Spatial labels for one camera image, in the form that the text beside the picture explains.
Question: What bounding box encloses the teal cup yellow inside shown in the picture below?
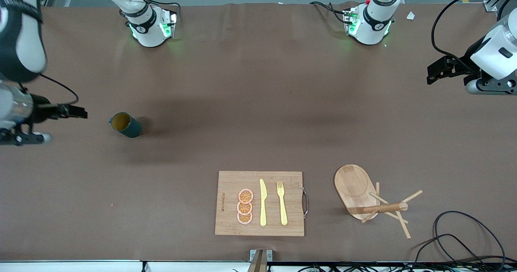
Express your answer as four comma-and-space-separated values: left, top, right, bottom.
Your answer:
108, 112, 143, 138

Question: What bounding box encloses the wooden cup rack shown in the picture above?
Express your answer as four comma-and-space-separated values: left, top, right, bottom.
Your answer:
334, 164, 423, 240

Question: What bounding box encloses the white table edge ledge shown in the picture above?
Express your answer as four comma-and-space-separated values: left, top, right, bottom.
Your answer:
0, 260, 517, 272

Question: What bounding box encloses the yellow plastic knife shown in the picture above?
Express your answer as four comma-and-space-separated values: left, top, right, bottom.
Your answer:
259, 179, 268, 227

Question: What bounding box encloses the yellow plastic fork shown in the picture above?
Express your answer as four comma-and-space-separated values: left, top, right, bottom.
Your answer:
277, 181, 288, 226

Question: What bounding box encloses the black left arm base cable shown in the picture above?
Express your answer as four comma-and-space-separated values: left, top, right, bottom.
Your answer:
309, 0, 349, 25

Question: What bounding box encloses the black cable loop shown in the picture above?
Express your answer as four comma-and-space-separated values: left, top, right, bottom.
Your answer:
433, 211, 506, 264
412, 234, 485, 272

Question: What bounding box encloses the wooden cutting board metal handle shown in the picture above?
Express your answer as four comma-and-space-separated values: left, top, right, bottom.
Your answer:
214, 171, 309, 237

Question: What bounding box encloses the aluminium camera mount post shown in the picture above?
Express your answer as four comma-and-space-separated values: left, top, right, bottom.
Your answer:
250, 249, 273, 272

